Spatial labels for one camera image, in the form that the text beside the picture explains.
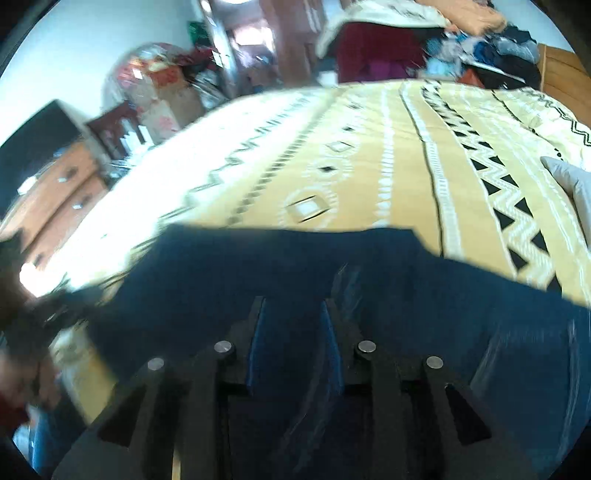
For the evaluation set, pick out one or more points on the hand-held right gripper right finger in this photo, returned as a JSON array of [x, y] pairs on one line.
[[334, 350]]

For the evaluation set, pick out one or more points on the small cardboard box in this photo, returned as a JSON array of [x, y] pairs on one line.
[[157, 74]]

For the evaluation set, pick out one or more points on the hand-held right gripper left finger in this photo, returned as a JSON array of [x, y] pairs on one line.
[[257, 350]]

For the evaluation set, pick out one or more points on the wooden bed headboard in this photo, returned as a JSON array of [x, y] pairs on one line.
[[563, 69]]

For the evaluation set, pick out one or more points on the white cup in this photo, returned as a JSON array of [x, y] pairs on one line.
[[328, 79]]

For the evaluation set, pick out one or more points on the yellow patterned blanket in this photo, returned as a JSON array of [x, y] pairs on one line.
[[369, 152]]

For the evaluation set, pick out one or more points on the wooden dresser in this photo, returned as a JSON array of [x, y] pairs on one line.
[[64, 184]]

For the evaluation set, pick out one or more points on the dark blue jeans pants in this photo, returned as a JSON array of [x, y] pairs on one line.
[[295, 277]]

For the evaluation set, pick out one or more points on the green bag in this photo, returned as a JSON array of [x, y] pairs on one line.
[[197, 32]]

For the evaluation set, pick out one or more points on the brown wooden wardrobe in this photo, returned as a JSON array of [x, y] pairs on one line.
[[295, 41]]

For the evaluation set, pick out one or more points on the light blue clothes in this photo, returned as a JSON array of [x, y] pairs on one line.
[[443, 57]]

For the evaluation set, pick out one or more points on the maroon blanket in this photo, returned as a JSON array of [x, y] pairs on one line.
[[378, 50]]

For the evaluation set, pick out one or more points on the white router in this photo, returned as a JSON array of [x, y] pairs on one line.
[[134, 141]]

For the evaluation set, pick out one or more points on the black television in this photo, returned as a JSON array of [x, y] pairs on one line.
[[37, 138]]

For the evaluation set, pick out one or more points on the orange blanket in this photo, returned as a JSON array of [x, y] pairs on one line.
[[471, 16]]

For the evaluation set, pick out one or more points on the pile of dark clothes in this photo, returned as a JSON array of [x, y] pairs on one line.
[[517, 50]]

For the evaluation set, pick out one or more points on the dark wooden frame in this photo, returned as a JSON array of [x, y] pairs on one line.
[[106, 127]]

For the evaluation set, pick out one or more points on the large cardboard box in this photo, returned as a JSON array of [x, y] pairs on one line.
[[171, 108]]

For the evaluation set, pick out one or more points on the folded grey cloth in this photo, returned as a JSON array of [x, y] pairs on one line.
[[577, 184]]

